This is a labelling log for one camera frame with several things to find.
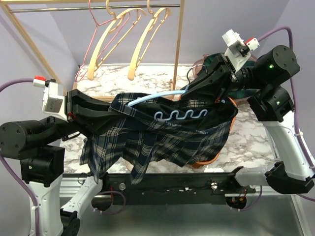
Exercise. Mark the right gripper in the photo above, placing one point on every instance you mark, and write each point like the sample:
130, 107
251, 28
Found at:
213, 80

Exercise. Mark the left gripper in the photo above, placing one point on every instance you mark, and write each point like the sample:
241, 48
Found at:
92, 114

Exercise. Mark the light blue hanger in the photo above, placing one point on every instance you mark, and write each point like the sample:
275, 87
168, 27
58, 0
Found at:
179, 111

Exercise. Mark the green plaid skirt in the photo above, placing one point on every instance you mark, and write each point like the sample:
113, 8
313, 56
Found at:
240, 94

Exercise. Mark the navy beige plaid skirt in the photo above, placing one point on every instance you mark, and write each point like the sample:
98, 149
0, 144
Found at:
139, 138

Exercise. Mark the wooden hanger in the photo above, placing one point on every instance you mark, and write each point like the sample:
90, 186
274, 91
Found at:
147, 36
105, 46

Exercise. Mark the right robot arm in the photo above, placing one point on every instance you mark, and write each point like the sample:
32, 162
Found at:
272, 106

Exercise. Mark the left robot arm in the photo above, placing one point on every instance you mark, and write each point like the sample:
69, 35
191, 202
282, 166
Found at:
42, 164

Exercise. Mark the white bowl on table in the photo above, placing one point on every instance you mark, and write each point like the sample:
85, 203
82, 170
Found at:
128, 165

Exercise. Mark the orange plastic bin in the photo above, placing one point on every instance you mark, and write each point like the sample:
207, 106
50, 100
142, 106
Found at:
198, 141

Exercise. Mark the wooden clothes rack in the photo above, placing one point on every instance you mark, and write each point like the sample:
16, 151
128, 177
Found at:
4, 4

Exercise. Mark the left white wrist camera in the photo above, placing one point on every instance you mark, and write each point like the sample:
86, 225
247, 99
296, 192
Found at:
53, 102

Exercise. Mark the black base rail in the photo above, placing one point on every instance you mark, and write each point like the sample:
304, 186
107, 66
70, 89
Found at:
169, 189

